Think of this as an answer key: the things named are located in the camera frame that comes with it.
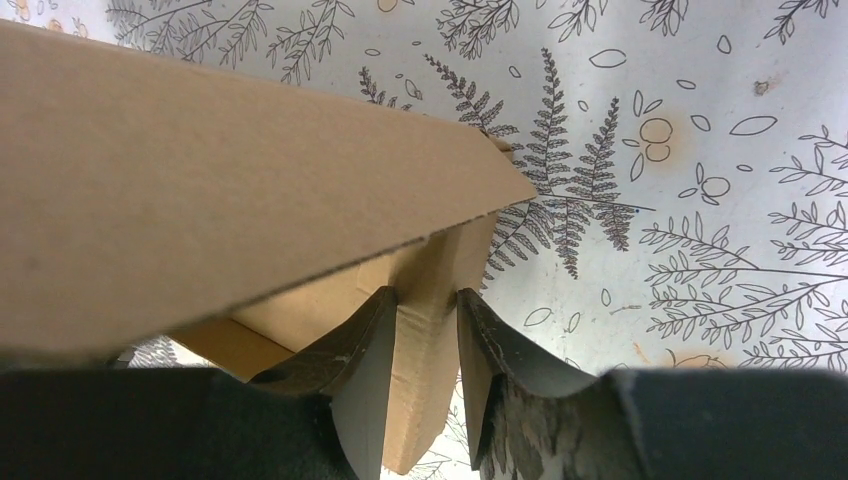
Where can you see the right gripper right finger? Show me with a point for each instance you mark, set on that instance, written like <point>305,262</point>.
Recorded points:
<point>530,415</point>

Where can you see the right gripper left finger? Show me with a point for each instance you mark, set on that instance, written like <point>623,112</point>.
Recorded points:
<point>320,414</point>

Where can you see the brown cardboard box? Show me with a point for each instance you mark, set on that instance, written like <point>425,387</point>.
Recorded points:
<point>161,214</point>

